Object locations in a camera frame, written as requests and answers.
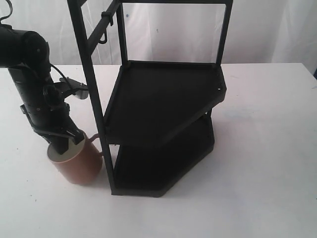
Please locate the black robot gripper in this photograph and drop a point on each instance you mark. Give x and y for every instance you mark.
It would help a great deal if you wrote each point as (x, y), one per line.
(51, 118)

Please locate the pink ceramic mug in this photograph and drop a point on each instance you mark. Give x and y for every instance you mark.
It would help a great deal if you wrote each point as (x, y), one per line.
(81, 163)

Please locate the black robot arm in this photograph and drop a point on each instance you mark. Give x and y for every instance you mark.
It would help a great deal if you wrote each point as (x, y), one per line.
(26, 56)

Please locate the black metal hook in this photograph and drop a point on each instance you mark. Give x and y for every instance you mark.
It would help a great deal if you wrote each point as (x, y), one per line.
(109, 17)

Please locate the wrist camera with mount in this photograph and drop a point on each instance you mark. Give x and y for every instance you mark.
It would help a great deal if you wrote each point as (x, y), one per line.
(67, 87)

